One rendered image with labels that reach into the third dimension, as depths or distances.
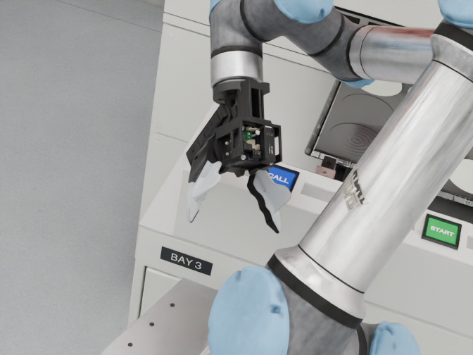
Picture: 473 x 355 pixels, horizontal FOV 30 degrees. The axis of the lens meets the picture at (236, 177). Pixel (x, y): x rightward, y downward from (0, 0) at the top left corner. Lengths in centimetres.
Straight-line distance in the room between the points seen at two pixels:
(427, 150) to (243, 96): 39
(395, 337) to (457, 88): 29
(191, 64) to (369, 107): 49
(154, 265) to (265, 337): 66
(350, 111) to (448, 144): 79
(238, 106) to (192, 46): 78
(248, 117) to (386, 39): 21
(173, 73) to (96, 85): 119
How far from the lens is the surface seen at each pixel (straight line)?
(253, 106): 122
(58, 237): 260
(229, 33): 125
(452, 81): 90
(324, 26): 123
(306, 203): 134
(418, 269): 136
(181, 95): 206
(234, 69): 123
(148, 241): 147
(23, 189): 275
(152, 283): 153
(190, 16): 196
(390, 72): 120
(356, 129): 163
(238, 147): 117
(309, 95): 183
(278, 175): 137
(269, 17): 121
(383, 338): 98
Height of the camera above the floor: 181
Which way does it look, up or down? 39 degrees down
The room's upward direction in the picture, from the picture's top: 12 degrees clockwise
